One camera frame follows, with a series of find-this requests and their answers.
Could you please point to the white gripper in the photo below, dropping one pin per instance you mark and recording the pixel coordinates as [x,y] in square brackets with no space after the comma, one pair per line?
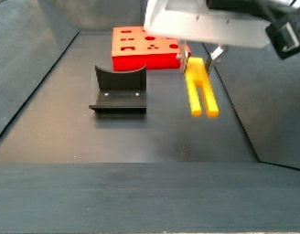
[187,20]

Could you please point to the yellow two-pronged peg object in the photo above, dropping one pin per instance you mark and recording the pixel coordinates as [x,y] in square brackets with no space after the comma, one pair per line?
[199,89]

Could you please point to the black curved fixture stand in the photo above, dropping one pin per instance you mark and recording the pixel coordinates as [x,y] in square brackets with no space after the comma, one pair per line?
[121,90]

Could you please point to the red block with shaped holes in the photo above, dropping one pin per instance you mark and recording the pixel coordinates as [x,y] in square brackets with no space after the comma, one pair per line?
[136,50]

